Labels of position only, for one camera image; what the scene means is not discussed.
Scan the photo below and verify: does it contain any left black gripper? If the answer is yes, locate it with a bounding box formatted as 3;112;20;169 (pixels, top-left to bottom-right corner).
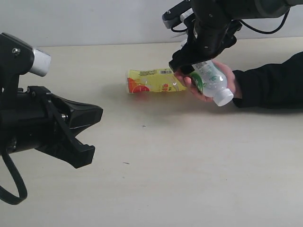
0;86;103;168

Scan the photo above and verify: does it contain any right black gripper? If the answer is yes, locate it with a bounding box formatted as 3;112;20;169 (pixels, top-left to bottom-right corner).
169;19;242;73

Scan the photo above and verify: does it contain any yellow juice bottle red cap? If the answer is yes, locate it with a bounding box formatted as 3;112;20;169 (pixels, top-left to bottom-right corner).
125;68;186;94

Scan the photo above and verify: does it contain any white bottle green label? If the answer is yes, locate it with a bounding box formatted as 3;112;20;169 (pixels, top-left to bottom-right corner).
184;60;234;106

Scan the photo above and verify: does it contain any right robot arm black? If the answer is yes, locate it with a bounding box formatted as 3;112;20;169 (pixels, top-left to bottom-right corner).
162;0;303;74

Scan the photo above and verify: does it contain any black sleeved forearm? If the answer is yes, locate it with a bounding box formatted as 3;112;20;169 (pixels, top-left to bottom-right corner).
233;52;303;109

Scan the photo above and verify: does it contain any left robot arm silver black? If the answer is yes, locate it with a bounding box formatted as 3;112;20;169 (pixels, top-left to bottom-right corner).
0;86;103;168

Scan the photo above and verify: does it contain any person's open hand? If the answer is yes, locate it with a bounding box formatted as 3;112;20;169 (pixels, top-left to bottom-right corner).
174;60;242;102

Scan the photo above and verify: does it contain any right wrist camera black grey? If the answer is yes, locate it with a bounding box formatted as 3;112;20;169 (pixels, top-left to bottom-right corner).
162;0;194;29

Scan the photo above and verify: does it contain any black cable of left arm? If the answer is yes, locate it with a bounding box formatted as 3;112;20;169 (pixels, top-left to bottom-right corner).
0;151;28;205

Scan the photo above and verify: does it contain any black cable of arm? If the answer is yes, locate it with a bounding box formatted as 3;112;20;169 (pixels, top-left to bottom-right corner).
0;151;28;205
170;4;292;35

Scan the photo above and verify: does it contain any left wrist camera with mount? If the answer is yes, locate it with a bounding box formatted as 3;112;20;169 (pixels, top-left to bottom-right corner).
0;32;52;92

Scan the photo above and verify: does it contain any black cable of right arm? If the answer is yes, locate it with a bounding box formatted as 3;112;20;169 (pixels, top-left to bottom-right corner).
170;4;292;35

